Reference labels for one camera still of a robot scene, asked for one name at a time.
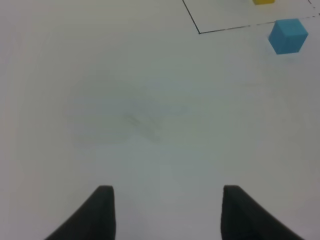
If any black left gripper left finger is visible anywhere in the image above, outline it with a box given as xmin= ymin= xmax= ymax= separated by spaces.
xmin=47 ymin=185 xmax=116 ymax=240

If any blue cube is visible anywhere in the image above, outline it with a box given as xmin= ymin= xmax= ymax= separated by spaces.
xmin=268 ymin=18 xmax=309 ymax=55

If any yellow template cube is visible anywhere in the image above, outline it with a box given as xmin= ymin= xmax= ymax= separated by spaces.
xmin=252 ymin=0 xmax=275 ymax=5

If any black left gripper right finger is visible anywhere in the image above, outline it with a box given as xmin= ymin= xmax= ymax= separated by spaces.
xmin=220 ymin=185 xmax=302 ymax=240

